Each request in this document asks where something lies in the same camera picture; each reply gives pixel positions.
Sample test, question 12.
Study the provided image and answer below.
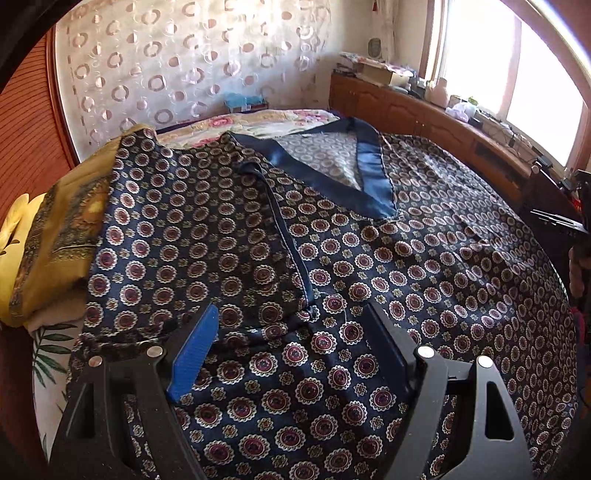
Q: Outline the cardboard box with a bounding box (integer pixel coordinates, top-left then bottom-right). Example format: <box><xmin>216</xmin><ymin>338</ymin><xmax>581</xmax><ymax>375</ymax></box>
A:
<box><xmin>358</xmin><ymin>62</ymin><xmax>411</xmax><ymax>89</ymax></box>

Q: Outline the yellow sunflower-print cloth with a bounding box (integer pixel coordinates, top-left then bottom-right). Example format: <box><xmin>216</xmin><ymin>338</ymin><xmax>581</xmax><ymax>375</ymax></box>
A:
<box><xmin>9</xmin><ymin>124</ymin><xmax>160</xmax><ymax>328</ymax></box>

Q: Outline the beige window curtain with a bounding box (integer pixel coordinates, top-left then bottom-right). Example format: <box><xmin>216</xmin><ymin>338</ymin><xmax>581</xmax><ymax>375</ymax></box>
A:
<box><xmin>369</xmin><ymin>0</ymin><xmax>437</xmax><ymax>77</ymax></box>

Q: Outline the blue box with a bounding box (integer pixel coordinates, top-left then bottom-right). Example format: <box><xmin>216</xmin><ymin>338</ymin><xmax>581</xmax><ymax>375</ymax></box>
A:
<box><xmin>225</xmin><ymin>92</ymin><xmax>269</xmax><ymax>112</ymax></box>

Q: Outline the window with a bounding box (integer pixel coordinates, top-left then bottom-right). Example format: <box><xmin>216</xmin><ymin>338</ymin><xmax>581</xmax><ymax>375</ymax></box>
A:
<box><xmin>422</xmin><ymin>0</ymin><xmax>588</xmax><ymax>168</ymax></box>

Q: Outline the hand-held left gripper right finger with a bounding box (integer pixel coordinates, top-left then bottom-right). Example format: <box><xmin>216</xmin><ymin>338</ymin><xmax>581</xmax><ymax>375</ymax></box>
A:
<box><xmin>365</xmin><ymin>305</ymin><xmax>536</xmax><ymax>480</ymax></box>

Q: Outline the person's right hand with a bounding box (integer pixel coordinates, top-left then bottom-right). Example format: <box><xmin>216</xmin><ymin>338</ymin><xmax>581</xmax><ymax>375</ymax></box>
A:
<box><xmin>569</xmin><ymin>244</ymin><xmax>591</xmax><ymax>297</ymax></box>

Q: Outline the navy medallion-print garment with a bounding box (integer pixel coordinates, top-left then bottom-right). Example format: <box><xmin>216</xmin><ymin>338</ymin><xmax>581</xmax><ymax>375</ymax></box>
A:
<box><xmin>69</xmin><ymin>117</ymin><xmax>580</xmax><ymax>480</ymax></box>

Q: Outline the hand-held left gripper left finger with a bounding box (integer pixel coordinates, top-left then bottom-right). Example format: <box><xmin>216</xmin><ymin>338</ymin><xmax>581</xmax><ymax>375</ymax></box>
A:
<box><xmin>48</xmin><ymin>304</ymin><xmax>220</xmax><ymax>480</ymax></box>

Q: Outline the floral quilt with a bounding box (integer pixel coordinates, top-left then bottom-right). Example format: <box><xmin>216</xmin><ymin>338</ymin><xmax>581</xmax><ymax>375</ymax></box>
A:
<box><xmin>159</xmin><ymin>109</ymin><xmax>343</xmax><ymax>149</ymax></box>

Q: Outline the floral cloth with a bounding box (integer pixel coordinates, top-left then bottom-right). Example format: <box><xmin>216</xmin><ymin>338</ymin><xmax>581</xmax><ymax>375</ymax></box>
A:
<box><xmin>339</xmin><ymin>52</ymin><xmax>416</xmax><ymax>77</ymax></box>

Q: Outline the wooden louvred door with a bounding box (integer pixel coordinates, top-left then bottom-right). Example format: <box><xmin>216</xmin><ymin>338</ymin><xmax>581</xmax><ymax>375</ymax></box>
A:
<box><xmin>0</xmin><ymin>32</ymin><xmax>78</xmax><ymax>224</ymax></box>

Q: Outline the leaf-print bedsheet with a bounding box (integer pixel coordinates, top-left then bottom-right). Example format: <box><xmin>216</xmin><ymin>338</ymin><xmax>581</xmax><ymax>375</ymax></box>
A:
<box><xmin>30</xmin><ymin>320</ymin><xmax>88</xmax><ymax>462</ymax></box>

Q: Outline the wooden cabinet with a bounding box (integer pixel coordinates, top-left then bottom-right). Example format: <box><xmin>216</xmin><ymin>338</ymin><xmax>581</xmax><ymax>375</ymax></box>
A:
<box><xmin>329</xmin><ymin>74</ymin><xmax>546</xmax><ymax>208</ymax></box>

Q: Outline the pink jar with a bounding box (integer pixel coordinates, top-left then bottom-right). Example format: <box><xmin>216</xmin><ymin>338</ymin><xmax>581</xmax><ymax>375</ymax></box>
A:
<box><xmin>425</xmin><ymin>78</ymin><xmax>450</xmax><ymax>108</ymax></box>

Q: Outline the sheer circle-pattern curtain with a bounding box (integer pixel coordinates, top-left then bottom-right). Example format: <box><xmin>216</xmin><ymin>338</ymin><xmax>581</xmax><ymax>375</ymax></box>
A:
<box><xmin>55</xmin><ymin>0</ymin><xmax>345</xmax><ymax>160</ymax></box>

